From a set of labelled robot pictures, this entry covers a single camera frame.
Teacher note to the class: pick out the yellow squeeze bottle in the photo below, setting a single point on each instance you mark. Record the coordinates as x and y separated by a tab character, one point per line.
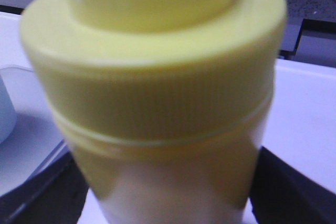
163	103

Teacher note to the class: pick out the grey digital kitchen scale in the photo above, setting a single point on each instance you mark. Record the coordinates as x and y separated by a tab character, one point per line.
35	142

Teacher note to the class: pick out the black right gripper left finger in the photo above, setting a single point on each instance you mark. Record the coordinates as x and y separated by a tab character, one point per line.
56	195

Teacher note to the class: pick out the light blue plastic cup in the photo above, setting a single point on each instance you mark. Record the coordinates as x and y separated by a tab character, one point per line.
8	113

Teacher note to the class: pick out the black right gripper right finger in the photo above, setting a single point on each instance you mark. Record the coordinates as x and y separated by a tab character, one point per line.
281	194

